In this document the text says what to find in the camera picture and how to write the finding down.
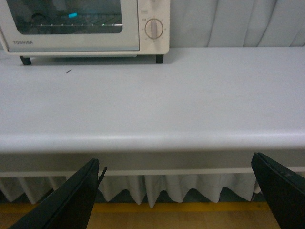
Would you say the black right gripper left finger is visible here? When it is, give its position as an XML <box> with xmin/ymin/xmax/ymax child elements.
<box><xmin>10</xmin><ymin>158</ymin><xmax>107</xmax><ymax>229</ymax></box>

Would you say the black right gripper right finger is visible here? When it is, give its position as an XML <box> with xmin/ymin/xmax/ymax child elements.
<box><xmin>251</xmin><ymin>153</ymin><xmax>305</xmax><ymax>229</ymax></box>

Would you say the glass oven door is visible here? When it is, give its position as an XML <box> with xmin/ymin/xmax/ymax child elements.
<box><xmin>0</xmin><ymin>0</ymin><xmax>140</xmax><ymax>52</ymax></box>

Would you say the cream Toshiba toaster oven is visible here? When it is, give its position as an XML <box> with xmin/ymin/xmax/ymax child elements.
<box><xmin>0</xmin><ymin>0</ymin><xmax>170</xmax><ymax>65</ymax></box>

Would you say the white pleated table skirt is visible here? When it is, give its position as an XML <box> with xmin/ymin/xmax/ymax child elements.
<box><xmin>0</xmin><ymin>174</ymin><xmax>264</xmax><ymax>207</ymax></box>

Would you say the white pleated curtain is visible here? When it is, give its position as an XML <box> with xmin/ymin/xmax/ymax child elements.
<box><xmin>170</xmin><ymin>0</ymin><xmax>305</xmax><ymax>48</ymax></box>

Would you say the beige lower timer knob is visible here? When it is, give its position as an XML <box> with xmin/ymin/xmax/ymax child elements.
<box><xmin>145</xmin><ymin>19</ymin><xmax>163</xmax><ymax>40</ymax></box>

